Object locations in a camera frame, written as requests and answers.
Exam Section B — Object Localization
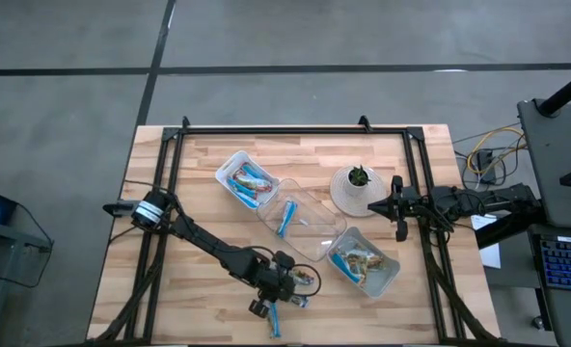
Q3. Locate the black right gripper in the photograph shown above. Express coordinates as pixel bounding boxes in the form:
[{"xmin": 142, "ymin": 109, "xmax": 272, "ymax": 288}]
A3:
[{"xmin": 367, "ymin": 173, "xmax": 434, "ymax": 242}]

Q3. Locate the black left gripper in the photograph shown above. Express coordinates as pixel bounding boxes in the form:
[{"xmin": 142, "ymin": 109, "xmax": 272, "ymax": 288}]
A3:
[{"xmin": 247, "ymin": 251, "xmax": 297, "ymax": 318}]

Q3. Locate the brown snack wrapper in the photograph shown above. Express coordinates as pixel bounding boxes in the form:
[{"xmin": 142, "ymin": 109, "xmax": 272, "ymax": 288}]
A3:
[{"xmin": 340, "ymin": 243, "xmax": 378, "ymax": 264}]

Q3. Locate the blue orange granola bar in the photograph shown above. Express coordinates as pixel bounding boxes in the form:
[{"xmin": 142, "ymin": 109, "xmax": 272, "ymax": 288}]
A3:
[
  {"xmin": 276, "ymin": 200, "xmax": 299, "ymax": 239},
  {"xmin": 267, "ymin": 302, "xmax": 284, "ymax": 340},
  {"xmin": 330, "ymin": 253, "xmax": 360, "ymax": 286}
]

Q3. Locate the blue red granola bar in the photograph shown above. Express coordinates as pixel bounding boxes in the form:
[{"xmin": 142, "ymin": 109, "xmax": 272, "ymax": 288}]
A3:
[
  {"xmin": 226, "ymin": 178, "xmax": 248, "ymax": 199},
  {"xmin": 234, "ymin": 190, "xmax": 263, "ymax": 208},
  {"xmin": 240, "ymin": 163, "xmax": 269, "ymax": 182},
  {"xmin": 231, "ymin": 175, "xmax": 273, "ymax": 192}
]

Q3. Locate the small succulent in white pot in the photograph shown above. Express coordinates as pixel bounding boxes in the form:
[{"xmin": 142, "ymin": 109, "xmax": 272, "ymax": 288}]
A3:
[{"xmin": 345, "ymin": 164, "xmax": 374, "ymax": 198}]

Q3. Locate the small plant in white pot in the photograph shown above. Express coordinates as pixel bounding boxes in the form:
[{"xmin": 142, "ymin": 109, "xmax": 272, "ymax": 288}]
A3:
[{"xmin": 329, "ymin": 165, "xmax": 388, "ymax": 218}]

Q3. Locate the clear plastic bin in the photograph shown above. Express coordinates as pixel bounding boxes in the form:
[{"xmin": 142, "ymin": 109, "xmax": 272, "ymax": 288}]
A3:
[{"xmin": 256, "ymin": 176, "xmax": 348, "ymax": 263}]

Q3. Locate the grey plastic tray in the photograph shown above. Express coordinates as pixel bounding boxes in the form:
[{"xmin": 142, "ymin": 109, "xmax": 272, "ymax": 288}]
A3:
[{"xmin": 324, "ymin": 225, "xmax": 401, "ymax": 299}]

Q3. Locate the black power adapter box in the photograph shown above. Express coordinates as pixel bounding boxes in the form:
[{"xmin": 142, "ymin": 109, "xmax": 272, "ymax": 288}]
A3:
[{"xmin": 475, "ymin": 148, "xmax": 498, "ymax": 185}]

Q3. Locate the white paper sheet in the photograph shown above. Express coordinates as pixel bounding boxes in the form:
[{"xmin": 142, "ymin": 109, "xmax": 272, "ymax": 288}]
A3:
[{"xmin": 469, "ymin": 214, "xmax": 503, "ymax": 270}]

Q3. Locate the dark grey side table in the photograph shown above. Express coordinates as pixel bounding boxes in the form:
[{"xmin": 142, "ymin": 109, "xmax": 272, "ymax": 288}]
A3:
[{"xmin": 516, "ymin": 98, "xmax": 571, "ymax": 230}]

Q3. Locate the black rainbow backlit keyboard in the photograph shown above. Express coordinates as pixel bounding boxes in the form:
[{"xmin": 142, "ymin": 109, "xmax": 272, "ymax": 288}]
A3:
[{"xmin": 538, "ymin": 236, "xmax": 571, "ymax": 294}]

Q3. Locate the grey keyboard desk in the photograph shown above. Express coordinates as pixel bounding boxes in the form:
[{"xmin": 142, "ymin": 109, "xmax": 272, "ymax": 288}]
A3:
[{"xmin": 528, "ymin": 224, "xmax": 571, "ymax": 347}]

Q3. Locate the black pole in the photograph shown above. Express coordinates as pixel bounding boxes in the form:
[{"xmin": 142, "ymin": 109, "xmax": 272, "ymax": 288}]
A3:
[{"xmin": 537, "ymin": 65, "xmax": 571, "ymax": 118}]

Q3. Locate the grey side desk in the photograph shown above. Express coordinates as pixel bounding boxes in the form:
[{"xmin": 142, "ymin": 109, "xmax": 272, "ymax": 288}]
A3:
[{"xmin": 0, "ymin": 216, "xmax": 54, "ymax": 347}]

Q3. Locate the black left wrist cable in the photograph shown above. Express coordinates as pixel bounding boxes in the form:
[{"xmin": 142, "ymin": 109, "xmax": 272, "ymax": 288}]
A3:
[{"xmin": 288, "ymin": 263, "xmax": 323, "ymax": 297}]

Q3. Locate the black aluminium frame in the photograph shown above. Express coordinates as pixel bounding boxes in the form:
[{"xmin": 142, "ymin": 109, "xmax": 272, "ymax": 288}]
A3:
[{"xmin": 85, "ymin": 123, "xmax": 503, "ymax": 347}]

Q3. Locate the yellow floor cable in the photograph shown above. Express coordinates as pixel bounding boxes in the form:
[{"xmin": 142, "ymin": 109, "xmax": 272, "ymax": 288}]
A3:
[{"xmin": 466, "ymin": 125, "xmax": 527, "ymax": 175}]

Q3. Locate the white plastic handled bin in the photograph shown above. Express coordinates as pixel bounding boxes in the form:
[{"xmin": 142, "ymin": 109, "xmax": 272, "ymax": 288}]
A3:
[{"xmin": 214, "ymin": 149, "xmax": 282, "ymax": 211}]

